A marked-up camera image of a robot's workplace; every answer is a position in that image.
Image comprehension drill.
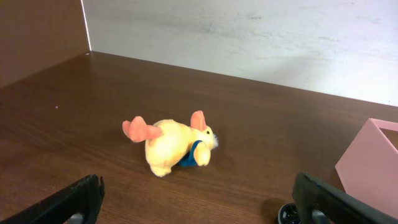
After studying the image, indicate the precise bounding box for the small black round wheel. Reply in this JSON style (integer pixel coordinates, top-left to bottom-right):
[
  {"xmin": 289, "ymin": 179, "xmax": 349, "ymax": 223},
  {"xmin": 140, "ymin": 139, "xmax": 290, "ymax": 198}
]
[{"xmin": 277, "ymin": 203, "xmax": 301, "ymax": 224}]

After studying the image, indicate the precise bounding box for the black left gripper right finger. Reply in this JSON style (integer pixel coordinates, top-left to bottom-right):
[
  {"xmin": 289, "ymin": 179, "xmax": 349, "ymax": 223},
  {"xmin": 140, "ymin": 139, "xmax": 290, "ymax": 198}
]
[{"xmin": 292, "ymin": 172, "xmax": 397, "ymax": 224}]

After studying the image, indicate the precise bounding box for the yellow plush bunny toy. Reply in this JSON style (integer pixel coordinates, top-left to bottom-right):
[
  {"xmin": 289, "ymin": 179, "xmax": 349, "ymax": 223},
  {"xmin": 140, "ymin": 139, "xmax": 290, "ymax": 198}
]
[{"xmin": 122, "ymin": 110, "xmax": 218, "ymax": 177}]

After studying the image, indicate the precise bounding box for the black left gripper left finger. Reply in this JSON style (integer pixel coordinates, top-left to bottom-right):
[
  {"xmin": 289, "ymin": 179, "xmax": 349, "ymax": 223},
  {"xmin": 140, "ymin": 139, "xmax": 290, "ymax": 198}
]
[{"xmin": 1, "ymin": 174, "xmax": 105, "ymax": 224}]

